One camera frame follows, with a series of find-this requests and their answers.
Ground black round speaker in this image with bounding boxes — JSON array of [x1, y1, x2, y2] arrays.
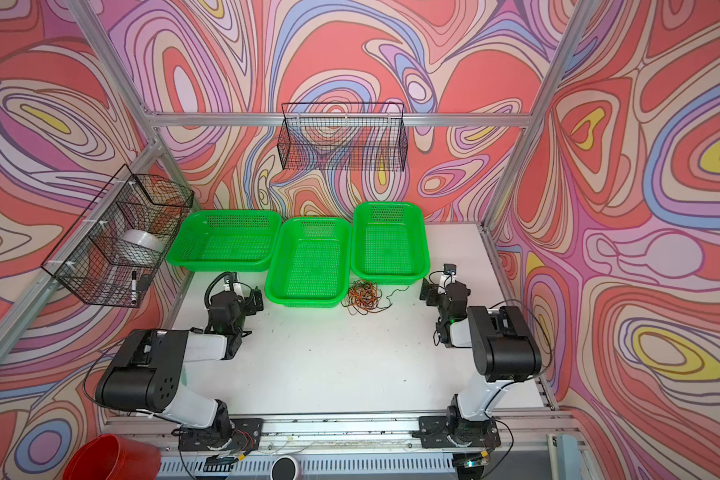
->
[[270, 455, 301, 480]]

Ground aluminium rail front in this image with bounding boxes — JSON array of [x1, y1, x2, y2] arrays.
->
[[101, 410, 583, 454]]

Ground white tape roll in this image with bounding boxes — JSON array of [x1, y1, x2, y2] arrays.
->
[[120, 229, 165, 253]]

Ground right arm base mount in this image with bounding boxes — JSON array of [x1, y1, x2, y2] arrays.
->
[[412, 416, 501, 451]]

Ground right green plastic basket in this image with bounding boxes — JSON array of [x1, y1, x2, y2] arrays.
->
[[350, 201, 430, 286]]

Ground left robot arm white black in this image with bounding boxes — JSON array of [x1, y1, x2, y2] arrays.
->
[[93, 272, 264, 452]]

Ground red bucket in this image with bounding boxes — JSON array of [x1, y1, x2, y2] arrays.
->
[[62, 434, 161, 480]]

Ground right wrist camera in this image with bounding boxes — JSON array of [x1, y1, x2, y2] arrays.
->
[[443, 263, 457, 276]]

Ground orange cable bundle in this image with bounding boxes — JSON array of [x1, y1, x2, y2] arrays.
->
[[340, 280, 410, 316]]

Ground middle green plastic basket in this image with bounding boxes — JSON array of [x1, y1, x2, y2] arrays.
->
[[265, 217, 351, 308]]

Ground black wire basket wall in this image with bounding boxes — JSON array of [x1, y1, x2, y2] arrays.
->
[[277, 101, 408, 172], [41, 166, 194, 308]]

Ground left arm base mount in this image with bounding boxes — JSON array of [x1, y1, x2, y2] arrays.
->
[[171, 417, 264, 453]]

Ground black wire basket back wall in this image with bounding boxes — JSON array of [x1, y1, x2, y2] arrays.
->
[[277, 101, 408, 172]]

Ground green plastic basket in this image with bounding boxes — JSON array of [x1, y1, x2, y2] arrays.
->
[[166, 210, 282, 272], [350, 201, 430, 286], [265, 217, 351, 308]]

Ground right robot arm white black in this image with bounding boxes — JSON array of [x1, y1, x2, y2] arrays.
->
[[415, 276, 542, 451]]

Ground left green plastic basket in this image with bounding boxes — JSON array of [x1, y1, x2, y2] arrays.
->
[[166, 210, 282, 272]]

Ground black wire basket left wall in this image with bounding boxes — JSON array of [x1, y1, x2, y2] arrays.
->
[[41, 166, 194, 308]]

